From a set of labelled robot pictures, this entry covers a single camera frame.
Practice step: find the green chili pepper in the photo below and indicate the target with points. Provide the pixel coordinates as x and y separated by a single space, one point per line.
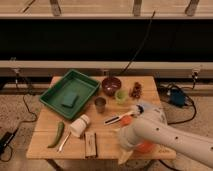
58 136

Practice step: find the small orange fruit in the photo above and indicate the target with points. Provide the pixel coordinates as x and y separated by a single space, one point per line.
126 120

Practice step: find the green sponge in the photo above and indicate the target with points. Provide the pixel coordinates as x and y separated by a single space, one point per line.
69 99

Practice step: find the black power adapter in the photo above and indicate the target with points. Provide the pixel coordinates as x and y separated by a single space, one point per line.
5 139

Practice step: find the green plastic tray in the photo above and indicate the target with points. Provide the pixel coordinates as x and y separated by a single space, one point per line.
72 81

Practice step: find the wooden folding table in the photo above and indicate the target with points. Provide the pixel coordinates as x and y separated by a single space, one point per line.
107 144

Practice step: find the orange bowl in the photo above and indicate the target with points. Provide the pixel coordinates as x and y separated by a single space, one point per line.
145 147

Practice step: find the blue power box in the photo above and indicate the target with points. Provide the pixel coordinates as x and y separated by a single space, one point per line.
177 98

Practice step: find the small green cup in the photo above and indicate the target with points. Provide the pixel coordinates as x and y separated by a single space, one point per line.
120 96

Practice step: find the wooden chalkboard eraser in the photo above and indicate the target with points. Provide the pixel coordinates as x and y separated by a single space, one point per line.
90 145

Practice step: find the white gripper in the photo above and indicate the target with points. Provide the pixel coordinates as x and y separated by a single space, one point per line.
124 156

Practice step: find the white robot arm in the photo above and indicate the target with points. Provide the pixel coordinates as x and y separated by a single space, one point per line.
152 125

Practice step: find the purple bowl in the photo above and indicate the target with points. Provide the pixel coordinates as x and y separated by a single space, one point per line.
110 85

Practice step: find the brown pine cone toy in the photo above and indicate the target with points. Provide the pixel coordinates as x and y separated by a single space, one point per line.
136 91

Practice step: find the white cylindrical cup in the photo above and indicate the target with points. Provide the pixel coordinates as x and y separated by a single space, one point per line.
79 125

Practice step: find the silver spoon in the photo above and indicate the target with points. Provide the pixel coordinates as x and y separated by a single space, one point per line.
63 143

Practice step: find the small metal cup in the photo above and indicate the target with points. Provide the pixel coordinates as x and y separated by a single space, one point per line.
100 103

